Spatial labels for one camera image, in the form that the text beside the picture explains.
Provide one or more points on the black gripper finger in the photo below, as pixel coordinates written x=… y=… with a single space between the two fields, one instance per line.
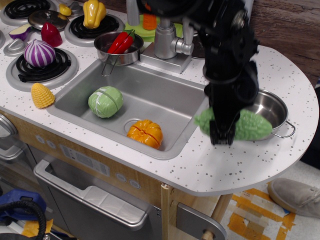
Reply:
x=231 y=134
x=213 y=133

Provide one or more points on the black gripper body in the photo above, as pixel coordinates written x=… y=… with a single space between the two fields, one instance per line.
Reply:
x=224 y=119

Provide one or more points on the green bumpy toy squash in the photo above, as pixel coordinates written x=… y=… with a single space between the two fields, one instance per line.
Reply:
x=249 y=127

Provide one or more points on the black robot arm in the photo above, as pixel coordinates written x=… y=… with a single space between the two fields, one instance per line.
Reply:
x=229 y=44

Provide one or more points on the steel pot lid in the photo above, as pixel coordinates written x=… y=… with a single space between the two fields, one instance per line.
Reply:
x=198 y=51
x=38 y=18

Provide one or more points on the grey toy sink basin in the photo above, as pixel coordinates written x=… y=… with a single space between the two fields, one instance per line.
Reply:
x=169 y=101

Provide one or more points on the orange toy pumpkin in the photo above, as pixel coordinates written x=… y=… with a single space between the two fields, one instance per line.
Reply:
x=146 y=132

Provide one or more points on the silver toy faucet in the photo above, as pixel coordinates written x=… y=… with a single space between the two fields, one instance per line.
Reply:
x=168 y=51

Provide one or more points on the grey suede shoe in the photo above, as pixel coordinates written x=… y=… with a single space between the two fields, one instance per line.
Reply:
x=295 y=197

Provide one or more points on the green toy cabbage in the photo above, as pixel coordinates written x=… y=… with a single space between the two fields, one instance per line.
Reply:
x=105 y=101

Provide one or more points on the orange toy carrot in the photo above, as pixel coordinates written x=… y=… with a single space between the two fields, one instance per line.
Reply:
x=149 y=22

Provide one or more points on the red toy chili pepper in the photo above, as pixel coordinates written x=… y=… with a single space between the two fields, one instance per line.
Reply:
x=122 y=42

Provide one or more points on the small steel saucepan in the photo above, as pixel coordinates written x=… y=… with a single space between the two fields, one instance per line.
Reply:
x=131 y=55

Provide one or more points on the grey toy oven door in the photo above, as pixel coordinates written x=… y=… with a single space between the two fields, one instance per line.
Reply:
x=91 y=209

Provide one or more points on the front left stove burner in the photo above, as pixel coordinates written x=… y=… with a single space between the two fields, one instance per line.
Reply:
x=21 y=75

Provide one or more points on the stove burner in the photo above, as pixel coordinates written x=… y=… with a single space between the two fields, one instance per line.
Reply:
x=21 y=75
x=77 y=34
x=17 y=12

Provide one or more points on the yellow toy bell pepper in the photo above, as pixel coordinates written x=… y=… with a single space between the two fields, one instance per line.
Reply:
x=94 y=12

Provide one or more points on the back right stove burner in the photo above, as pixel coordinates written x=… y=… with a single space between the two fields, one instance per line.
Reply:
x=77 y=34

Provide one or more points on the yellow toy corn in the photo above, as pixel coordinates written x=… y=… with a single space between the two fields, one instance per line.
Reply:
x=41 y=95

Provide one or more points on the grey back stove knob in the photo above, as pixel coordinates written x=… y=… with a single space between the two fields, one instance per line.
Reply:
x=76 y=9

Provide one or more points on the grey stove knob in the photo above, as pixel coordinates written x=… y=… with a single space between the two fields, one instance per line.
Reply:
x=15 y=48
x=76 y=9

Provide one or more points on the small yellow toy vegetable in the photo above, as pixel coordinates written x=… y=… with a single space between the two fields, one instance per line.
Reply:
x=65 y=10

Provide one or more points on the dark red toy pepper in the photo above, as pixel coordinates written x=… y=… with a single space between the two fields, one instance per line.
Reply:
x=51 y=35

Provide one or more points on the purple striped toy onion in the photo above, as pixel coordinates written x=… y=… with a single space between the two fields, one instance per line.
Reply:
x=39 y=54

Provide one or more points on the purple toy eggplant half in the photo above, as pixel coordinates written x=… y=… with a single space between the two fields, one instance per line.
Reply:
x=21 y=32

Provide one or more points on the back left stove burner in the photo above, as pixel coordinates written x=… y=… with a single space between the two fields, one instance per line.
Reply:
x=17 y=12

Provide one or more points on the steel pot with handles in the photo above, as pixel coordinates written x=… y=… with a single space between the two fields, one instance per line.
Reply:
x=273 y=109

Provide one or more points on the blue clamp with black hose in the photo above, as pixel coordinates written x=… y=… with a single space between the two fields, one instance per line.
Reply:
x=20 y=204

